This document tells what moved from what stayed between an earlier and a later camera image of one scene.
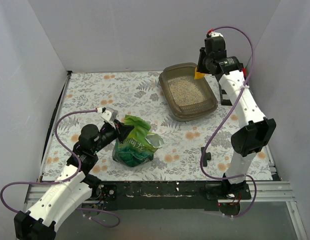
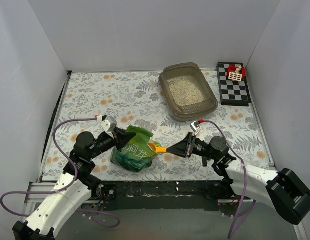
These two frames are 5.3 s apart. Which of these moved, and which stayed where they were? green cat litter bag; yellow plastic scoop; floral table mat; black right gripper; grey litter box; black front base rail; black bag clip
Moved: yellow plastic scoop; green cat litter bag; black right gripper
Stayed: floral table mat; black front base rail; grey litter box; black bag clip
